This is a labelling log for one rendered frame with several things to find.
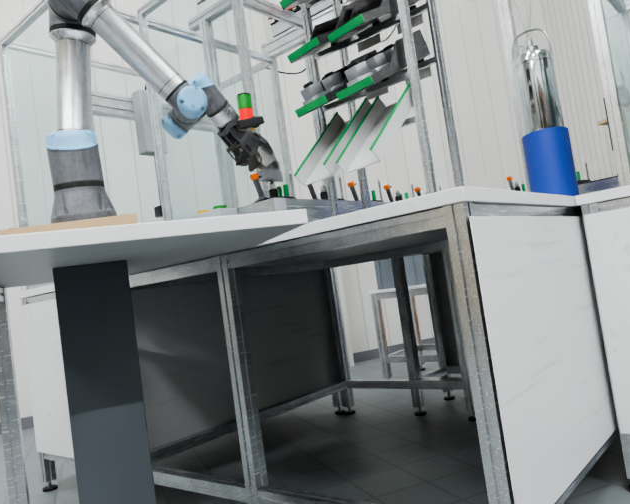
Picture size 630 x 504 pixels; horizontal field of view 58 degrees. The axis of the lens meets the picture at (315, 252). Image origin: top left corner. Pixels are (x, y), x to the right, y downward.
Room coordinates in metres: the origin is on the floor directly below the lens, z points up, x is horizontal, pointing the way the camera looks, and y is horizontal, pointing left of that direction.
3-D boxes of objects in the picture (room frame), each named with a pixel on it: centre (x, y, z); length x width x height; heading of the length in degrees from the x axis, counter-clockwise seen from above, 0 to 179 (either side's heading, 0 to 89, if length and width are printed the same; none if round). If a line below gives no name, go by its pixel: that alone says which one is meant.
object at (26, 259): (1.39, 0.50, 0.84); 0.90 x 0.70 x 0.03; 22
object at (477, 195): (2.12, -0.18, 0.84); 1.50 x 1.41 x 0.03; 50
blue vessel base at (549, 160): (2.01, -0.87, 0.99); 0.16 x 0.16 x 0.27
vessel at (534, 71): (2.01, -0.87, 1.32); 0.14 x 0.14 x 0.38
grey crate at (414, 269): (3.75, -0.74, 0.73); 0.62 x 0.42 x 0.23; 50
